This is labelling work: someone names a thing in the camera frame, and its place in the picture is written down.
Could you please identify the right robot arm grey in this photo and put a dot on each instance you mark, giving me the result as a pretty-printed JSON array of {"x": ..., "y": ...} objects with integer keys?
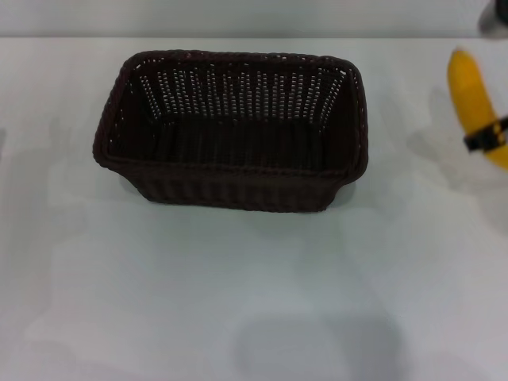
[{"x": 496, "y": 20}]

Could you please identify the black woven plastic basket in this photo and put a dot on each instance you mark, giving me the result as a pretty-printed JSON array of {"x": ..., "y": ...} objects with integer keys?
[{"x": 246, "y": 190}]

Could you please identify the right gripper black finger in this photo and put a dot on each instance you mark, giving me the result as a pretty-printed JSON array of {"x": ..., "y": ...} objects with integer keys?
[{"x": 485, "y": 137}]

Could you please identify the yellow banana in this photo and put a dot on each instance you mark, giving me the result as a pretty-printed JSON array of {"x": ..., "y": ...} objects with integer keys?
[{"x": 470, "y": 95}]

